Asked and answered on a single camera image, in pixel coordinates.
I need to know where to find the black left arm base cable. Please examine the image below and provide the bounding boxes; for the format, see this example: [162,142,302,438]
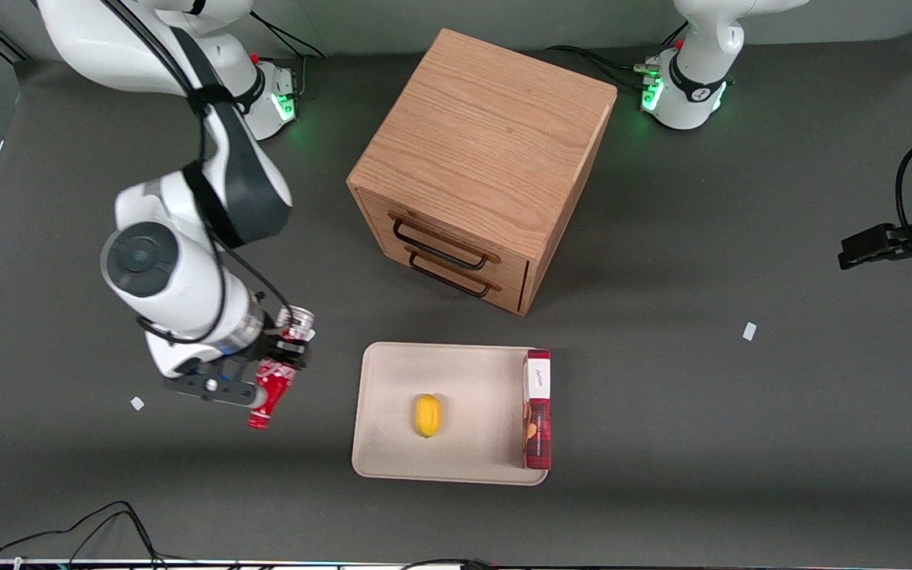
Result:
[543,22,690,89]

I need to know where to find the beige rectangular tray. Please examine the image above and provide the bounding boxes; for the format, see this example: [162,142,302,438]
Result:
[351,341,551,486]

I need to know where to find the black right arm base cable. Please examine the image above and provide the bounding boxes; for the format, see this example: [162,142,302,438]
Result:
[250,12,328,96]

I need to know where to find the red snack box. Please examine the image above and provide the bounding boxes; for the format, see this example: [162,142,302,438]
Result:
[521,348,553,471]

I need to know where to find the black drawer handle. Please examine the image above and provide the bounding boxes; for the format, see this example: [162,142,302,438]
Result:
[408,249,493,299]
[392,217,492,271]

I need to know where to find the yellow lemon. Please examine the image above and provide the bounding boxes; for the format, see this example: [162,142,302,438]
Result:
[414,393,443,439]

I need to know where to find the red coke bottle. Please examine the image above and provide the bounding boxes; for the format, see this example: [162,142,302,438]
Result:
[247,307,317,431]

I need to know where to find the black cable at table edge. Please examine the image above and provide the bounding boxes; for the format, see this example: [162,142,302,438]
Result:
[399,557,498,570]

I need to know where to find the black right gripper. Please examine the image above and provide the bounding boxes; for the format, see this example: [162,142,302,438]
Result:
[165,331,310,409]

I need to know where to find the wooden drawer cabinet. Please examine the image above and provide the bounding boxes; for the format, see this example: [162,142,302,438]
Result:
[346,28,618,317]

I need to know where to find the black arm base cable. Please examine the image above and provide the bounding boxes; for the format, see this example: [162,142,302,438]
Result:
[543,22,690,89]
[250,12,328,96]

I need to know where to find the black floor cables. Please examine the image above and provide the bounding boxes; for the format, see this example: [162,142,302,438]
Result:
[0,491,168,570]

